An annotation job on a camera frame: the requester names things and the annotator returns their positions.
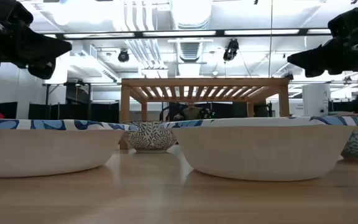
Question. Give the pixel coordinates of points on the black ceiling spotlight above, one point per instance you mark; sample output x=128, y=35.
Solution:
x=231, y=49
x=123, y=56

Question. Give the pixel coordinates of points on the white cylindrical machine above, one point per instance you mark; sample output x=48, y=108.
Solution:
x=316, y=99

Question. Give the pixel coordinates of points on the black overhead frame bar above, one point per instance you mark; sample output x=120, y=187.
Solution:
x=182, y=33

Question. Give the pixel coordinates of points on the small floral patterned bowl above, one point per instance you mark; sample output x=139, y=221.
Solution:
x=150, y=138

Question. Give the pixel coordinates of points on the silver ceiling air duct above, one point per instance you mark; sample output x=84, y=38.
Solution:
x=191, y=15

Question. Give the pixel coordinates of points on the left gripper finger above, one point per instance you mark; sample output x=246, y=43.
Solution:
x=43, y=70
x=45, y=48

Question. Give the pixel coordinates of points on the wooden slatted shelf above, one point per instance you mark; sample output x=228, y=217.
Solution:
x=204, y=82

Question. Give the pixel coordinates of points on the black partition screen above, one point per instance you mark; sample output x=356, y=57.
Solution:
x=73, y=112

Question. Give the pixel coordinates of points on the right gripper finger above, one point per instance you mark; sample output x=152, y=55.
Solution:
x=315, y=72
x=328, y=57

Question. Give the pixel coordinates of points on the blue rimmed paper bowl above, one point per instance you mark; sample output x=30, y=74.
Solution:
x=259, y=152
x=42, y=152

